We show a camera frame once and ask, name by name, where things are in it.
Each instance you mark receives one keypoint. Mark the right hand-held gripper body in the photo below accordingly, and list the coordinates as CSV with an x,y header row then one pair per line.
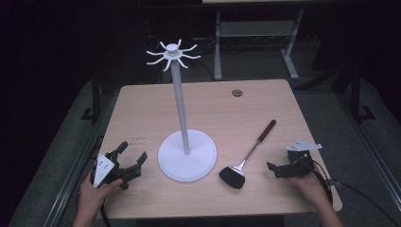
x,y
298,162

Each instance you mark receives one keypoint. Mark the black metal stand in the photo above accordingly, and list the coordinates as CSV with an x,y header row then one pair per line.
x,y
356,94
95,94

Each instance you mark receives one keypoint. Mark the grey metal floor rail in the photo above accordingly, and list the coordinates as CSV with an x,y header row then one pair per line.
x,y
72,176
372,151

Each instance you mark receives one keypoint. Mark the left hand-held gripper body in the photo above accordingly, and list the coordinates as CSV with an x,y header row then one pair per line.
x,y
102,168

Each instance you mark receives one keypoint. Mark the person's right hand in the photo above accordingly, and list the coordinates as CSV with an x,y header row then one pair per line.
x,y
310,189

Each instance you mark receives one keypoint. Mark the person's left hand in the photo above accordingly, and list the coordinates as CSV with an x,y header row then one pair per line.
x,y
91,195

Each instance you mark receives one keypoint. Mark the white metal desk frame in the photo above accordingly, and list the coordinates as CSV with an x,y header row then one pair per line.
x,y
217,47

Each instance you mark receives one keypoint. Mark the white hook rack stand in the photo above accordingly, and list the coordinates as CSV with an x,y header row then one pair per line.
x,y
182,110

